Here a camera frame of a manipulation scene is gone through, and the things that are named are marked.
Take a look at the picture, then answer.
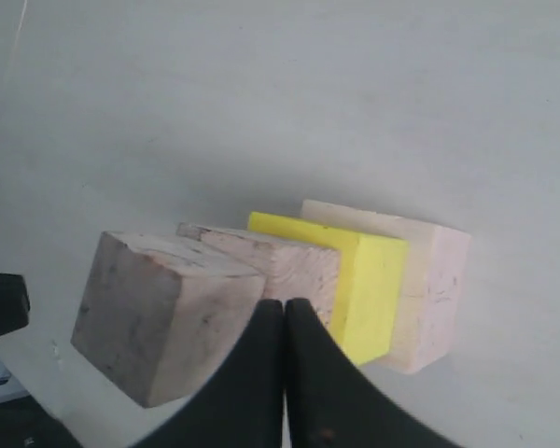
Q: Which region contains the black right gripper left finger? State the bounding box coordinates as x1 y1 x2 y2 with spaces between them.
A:
142 300 284 448

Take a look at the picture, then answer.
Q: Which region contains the small pale wooden cube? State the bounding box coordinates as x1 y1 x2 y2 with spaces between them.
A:
71 231 265 408

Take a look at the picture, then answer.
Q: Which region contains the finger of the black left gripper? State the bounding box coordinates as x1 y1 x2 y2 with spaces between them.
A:
0 273 31 337

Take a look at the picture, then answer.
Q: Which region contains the large pale wooden cube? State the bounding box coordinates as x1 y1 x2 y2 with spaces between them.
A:
301 200 471 374

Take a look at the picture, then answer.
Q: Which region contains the striped plywood cube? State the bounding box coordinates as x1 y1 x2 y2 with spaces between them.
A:
176 222 341 327

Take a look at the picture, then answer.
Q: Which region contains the yellow cube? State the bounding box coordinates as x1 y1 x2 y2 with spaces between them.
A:
247 212 409 365

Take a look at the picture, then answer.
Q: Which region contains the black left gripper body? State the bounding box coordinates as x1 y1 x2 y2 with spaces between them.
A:
0 396 81 448

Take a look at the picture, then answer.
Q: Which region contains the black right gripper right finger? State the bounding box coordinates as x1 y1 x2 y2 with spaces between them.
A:
285 299 456 448

